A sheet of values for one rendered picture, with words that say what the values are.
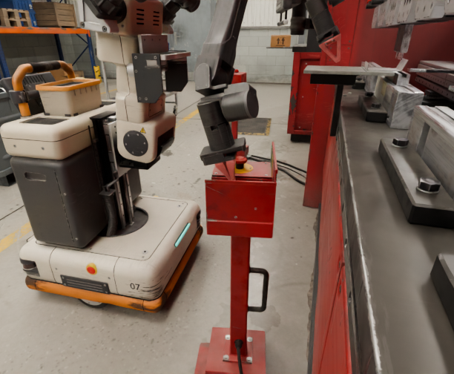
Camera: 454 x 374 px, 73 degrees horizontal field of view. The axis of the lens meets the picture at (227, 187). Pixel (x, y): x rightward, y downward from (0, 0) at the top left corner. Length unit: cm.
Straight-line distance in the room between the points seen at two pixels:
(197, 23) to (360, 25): 687
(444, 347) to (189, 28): 856
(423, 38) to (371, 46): 25
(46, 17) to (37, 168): 764
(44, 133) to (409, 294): 116
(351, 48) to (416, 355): 182
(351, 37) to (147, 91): 125
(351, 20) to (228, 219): 151
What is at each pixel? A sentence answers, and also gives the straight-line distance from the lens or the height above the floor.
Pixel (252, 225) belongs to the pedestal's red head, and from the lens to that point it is 74.
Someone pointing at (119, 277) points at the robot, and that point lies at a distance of 136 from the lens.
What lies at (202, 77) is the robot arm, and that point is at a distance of 68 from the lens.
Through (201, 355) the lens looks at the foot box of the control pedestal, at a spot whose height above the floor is 1.
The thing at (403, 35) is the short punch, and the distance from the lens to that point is 112.
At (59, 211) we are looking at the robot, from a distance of 138.
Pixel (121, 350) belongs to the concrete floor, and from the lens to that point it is 142.
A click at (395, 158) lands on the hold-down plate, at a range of 62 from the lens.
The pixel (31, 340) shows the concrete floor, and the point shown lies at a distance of 159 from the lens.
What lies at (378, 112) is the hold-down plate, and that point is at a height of 90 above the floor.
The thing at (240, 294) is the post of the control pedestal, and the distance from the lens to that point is 98.
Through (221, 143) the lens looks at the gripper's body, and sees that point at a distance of 68.
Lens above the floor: 110
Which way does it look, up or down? 26 degrees down
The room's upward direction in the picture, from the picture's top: straight up
